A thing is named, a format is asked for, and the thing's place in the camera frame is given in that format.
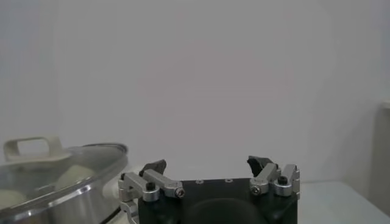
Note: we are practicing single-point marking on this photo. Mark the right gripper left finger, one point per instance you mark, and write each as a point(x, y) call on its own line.
point(158, 179)

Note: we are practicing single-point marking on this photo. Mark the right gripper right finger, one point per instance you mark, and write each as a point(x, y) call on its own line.
point(268, 173)

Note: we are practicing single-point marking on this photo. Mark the white steamed baozi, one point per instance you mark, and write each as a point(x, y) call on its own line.
point(10, 199)
point(74, 176)

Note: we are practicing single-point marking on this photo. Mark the glass pot lid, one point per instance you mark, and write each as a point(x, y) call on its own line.
point(58, 149)

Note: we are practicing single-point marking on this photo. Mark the steel steamer basket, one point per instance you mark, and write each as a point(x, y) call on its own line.
point(70, 204)

